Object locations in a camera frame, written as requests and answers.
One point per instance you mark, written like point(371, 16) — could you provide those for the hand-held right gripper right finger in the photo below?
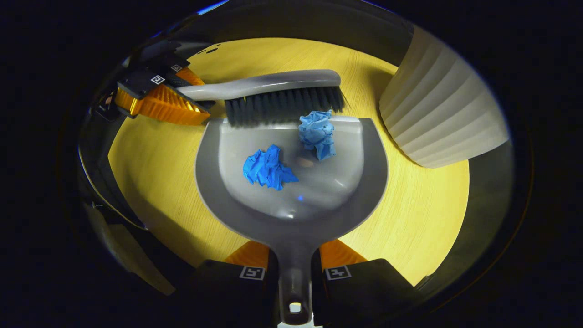
point(364, 291)

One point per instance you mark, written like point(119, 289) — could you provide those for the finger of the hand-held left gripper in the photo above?
point(186, 75)
point(164, 105)

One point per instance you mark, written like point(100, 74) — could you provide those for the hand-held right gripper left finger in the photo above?
point(227, 296)

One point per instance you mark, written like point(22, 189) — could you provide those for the small grey broom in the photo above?
point(273, 86)

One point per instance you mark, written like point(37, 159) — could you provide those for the grey plastic dustpan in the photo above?
point(296, 214)

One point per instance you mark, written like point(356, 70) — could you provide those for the blue paper trash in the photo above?
point(317, 132)
point(268, 168)

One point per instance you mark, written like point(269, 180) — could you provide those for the white ribbed garbage bin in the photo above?
point(442, 114)

